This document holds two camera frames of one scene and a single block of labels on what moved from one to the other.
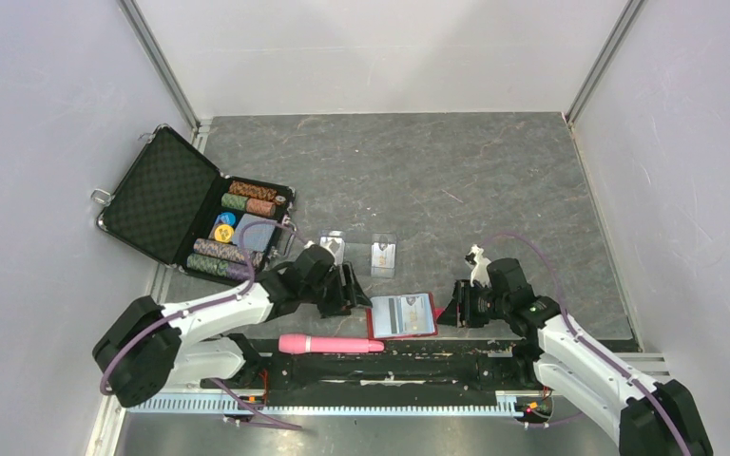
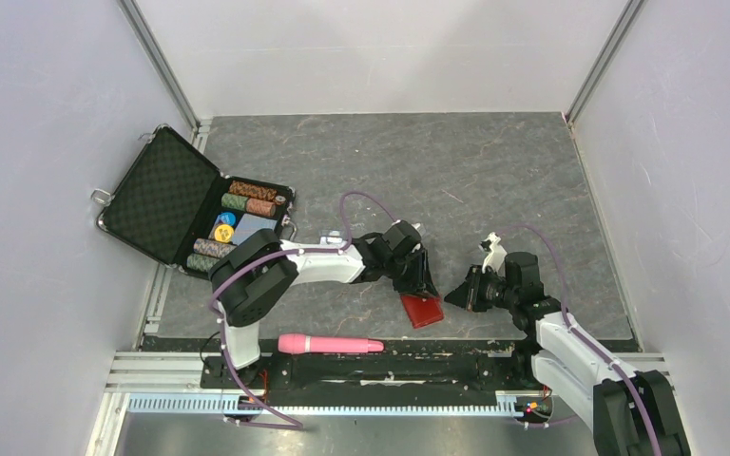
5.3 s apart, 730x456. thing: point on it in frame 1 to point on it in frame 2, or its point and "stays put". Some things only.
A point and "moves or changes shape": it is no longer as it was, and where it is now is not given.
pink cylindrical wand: [293, 344] stays put
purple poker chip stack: [225, 252] stays put
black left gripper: [338, 305] to [421, 279]
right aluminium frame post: [603, 62] stays put
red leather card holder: [399, 316] moves or changes shape
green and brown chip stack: [249, 204] stays put
